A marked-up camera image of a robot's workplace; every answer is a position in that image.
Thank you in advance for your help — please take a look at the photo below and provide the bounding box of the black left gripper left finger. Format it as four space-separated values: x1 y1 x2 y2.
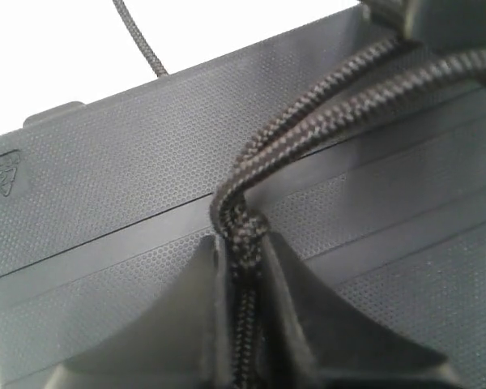
46 236 227 388

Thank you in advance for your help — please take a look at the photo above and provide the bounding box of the black plastic carrying case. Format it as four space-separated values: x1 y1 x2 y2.
0 7 486 388

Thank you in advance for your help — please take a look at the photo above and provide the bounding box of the black braided rope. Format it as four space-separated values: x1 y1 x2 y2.
112 0 486 389

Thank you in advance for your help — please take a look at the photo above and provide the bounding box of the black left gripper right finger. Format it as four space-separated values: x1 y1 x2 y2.
262 233 458 388

